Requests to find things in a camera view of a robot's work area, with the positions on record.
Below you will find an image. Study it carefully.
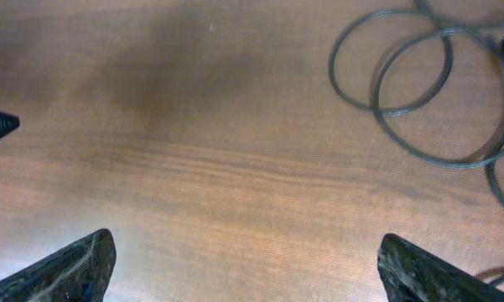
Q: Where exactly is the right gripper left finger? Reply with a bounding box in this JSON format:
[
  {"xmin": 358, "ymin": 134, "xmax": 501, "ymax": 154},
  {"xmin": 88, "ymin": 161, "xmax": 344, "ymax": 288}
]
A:
[{"xmin": 0, "ymin": 228, "xmax": 117, "ymax": 302}]

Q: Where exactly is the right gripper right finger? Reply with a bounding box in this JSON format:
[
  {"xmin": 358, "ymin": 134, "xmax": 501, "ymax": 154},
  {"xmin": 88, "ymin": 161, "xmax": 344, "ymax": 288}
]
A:
[{"xmin": 377, "ymin": 233, "xmax": 504, "ymax": 302}]

